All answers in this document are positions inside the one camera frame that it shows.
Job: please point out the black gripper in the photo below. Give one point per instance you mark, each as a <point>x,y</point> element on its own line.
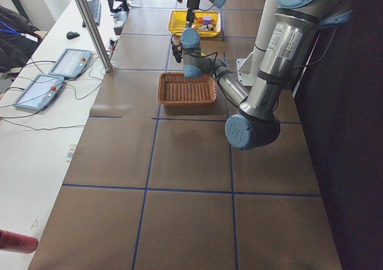
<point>190,3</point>

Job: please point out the yellow woven plastic basket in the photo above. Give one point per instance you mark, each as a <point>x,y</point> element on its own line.
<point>177,22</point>

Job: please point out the brown wicker basket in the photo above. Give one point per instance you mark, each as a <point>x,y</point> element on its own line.
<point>174,89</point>

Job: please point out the purple foam cube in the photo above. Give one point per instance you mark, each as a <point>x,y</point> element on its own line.
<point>206,20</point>

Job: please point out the toy panda figure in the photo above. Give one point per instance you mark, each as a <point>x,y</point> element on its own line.
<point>207,28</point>

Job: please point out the black computer keyboard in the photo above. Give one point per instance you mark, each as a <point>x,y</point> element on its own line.
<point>95,9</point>

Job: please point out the black computer mouse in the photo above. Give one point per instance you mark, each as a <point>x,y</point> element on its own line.
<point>71,35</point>

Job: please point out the far teach pendant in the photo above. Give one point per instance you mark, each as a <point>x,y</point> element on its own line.
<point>71,63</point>

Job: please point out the teach pendant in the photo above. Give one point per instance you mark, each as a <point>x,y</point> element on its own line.
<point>40,92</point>
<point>71,63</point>

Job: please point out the near teach pendant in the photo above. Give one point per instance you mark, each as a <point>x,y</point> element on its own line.
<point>40,92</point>

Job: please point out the seated person in black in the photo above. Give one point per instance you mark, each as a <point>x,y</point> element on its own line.
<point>19,39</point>

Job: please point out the red fire extinguisher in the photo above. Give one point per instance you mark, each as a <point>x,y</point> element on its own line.
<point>18,243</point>

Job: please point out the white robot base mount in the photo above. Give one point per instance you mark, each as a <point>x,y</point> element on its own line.
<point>247,68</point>

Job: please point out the aluminium frame post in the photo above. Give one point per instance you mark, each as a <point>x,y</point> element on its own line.
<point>94,34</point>

